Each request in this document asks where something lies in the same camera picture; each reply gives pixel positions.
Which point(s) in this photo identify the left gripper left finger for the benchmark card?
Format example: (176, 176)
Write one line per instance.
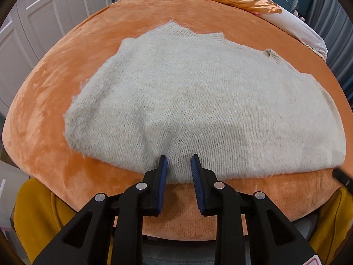
(108, 229)

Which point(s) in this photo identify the white panelled wardrobe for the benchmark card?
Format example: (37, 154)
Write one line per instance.
(31, 28)

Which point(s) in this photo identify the yellow garment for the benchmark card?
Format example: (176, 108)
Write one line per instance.
(38, 216)

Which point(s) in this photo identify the white duvet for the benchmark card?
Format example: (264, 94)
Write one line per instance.
(298, 29)

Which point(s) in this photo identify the grey curtain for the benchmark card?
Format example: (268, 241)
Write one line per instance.
(329, 19)

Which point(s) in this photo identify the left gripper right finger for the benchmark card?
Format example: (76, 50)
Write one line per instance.
(249, 226)

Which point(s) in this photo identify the cream knit sweater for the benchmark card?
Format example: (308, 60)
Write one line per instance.
(245, 112)

